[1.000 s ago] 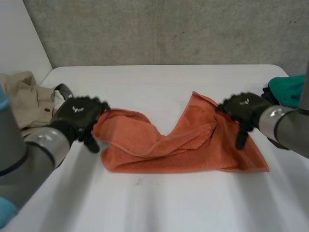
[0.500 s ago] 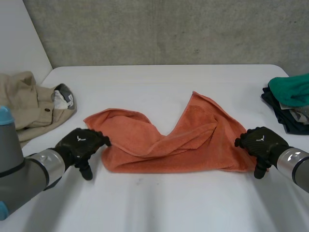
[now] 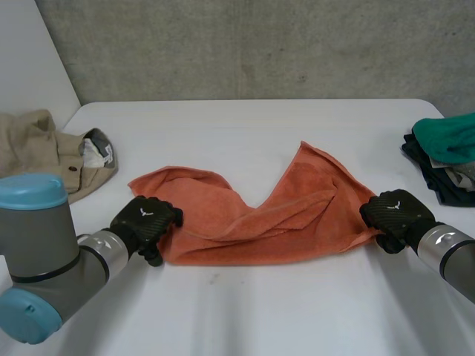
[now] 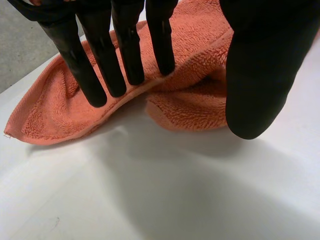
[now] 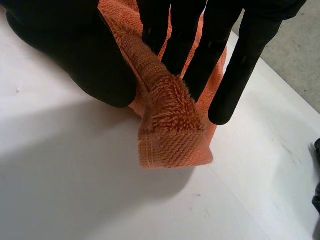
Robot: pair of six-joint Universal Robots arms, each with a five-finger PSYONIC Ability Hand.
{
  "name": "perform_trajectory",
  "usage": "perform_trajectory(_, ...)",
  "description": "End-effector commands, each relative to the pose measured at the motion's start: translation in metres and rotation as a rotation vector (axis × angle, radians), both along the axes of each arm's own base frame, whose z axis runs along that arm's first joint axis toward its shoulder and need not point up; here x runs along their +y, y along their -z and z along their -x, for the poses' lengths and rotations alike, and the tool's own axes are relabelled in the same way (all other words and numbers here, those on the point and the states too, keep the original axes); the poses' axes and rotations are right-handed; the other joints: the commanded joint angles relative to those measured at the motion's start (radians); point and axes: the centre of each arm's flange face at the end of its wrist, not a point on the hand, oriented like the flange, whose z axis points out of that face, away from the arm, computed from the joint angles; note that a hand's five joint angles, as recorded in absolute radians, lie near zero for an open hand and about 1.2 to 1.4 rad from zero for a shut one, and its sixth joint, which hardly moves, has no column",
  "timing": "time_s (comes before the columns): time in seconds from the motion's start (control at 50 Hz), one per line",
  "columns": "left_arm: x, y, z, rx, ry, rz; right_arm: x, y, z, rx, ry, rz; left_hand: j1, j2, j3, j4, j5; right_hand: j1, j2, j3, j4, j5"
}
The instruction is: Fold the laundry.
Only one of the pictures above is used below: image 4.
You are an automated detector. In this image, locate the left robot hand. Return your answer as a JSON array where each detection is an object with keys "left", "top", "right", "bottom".
[{"left": 6, "top": 0, "right": 320, "bottom": 140}]

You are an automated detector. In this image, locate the coral towel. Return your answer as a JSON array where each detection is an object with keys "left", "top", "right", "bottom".
[{"left": 3, "top": 0, "right": 235, "bottom": 147}]

